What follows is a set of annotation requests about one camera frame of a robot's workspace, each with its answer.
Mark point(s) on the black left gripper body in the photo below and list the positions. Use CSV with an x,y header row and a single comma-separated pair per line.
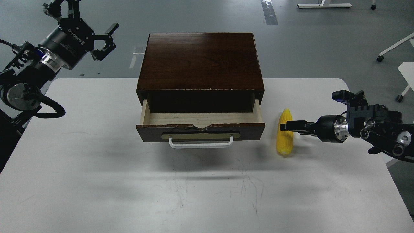
x,y
70,41

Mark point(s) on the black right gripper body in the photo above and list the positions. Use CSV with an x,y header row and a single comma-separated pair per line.
x,y
329,128

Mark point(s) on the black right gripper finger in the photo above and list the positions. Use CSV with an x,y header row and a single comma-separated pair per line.
x,y
299,125

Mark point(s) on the yellow corn cob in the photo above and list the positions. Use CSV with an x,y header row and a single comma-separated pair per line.
x,y
285,139

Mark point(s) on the wooden drawer with white handle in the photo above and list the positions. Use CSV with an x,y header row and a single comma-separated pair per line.
x,y
200,130

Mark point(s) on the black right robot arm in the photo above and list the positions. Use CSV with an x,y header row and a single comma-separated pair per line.
x,y
375,124

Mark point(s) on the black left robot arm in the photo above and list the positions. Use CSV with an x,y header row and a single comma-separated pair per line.
x,y
33,66

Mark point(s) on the dark wooden drawer cabinet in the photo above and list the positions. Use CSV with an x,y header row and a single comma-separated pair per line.
x,y
200,72

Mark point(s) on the white chair leg with caster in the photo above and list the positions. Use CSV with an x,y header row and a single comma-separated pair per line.
x,y
409,38

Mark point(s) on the grey floor tape strip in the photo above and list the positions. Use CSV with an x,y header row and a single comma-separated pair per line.
x,y
269,12

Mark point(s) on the white desk base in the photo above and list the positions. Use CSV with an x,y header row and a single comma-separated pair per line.
x,y
325,4

